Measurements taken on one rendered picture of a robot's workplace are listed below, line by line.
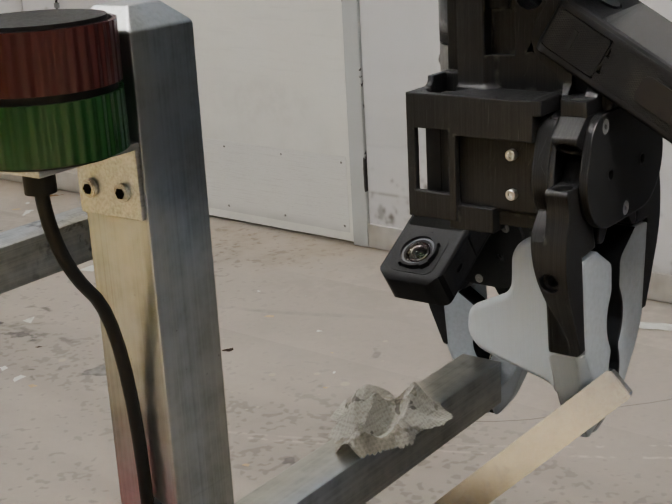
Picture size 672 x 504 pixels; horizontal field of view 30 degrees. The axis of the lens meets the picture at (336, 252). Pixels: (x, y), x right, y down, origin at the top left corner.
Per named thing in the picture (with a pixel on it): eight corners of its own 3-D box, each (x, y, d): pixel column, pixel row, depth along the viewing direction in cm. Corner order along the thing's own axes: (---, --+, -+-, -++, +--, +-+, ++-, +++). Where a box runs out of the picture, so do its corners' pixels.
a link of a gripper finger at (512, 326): (490, 409, 57) (488, 214, 54) (612, 439, 53) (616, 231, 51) (455, 436, 55) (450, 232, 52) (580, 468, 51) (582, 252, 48)
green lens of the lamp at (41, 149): (55, 128, 50) (48, 73, 50) (164, 140, 47) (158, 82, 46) (-70, 160, 46) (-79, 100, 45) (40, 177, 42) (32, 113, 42)
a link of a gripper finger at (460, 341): (525, 388, 91) (524, 266, 88) (484, 418, 86) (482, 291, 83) (487, 379, 92) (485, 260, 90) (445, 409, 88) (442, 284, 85)
